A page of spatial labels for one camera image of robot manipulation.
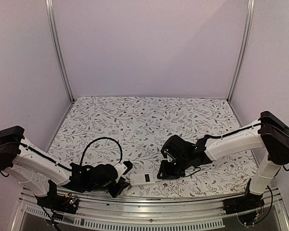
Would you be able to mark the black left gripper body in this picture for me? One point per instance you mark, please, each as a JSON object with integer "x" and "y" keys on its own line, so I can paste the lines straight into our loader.
{"x": 113, "y": 192}

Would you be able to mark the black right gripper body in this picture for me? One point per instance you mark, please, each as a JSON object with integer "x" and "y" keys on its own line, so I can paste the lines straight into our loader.
{"x": 175, "y": 171}

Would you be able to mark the white remote control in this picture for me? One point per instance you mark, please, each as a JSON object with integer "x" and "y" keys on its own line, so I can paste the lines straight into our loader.
{"x": 144, "y": 179}

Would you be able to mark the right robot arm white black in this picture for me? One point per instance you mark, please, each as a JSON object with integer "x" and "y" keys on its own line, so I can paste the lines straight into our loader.
{"x": 267, "y": 132}

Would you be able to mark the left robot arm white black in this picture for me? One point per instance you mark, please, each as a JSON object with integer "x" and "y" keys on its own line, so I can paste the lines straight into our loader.
{"x": 36, "y": 169}

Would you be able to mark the floral patterned table mat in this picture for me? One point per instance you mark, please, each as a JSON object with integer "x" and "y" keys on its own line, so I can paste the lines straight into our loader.
{"x": 101, "y": 130}

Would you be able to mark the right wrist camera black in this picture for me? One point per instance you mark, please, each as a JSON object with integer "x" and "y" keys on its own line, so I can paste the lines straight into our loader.
{"x": 169, "y": 154}

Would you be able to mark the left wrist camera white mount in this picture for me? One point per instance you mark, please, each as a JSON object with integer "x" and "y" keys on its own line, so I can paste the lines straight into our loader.
{"x": 123, "y": 168}

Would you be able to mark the aluminium front rail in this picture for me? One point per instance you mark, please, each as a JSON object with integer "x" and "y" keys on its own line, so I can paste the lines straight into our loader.
{"x": 100, "y": 212}

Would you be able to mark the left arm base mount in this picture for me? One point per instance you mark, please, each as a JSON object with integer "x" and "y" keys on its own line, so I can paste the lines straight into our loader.
{"x": 63, "y": 203}

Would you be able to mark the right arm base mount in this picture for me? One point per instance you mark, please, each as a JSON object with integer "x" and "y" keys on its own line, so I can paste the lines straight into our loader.
{"x": 248, "y": 201}

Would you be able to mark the right aluminium frame post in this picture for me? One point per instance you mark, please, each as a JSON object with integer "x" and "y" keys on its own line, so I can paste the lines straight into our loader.
{"x": 242, "y": 50}

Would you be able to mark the aluminium frame post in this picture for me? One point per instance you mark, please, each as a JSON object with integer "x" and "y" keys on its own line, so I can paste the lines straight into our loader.
{"x": 57, "y": 49}
{"x": 242, "y": 50}

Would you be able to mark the left aluminium frame post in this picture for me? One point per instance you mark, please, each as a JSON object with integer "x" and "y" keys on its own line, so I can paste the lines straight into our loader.
{"x": 57, "y": 49}

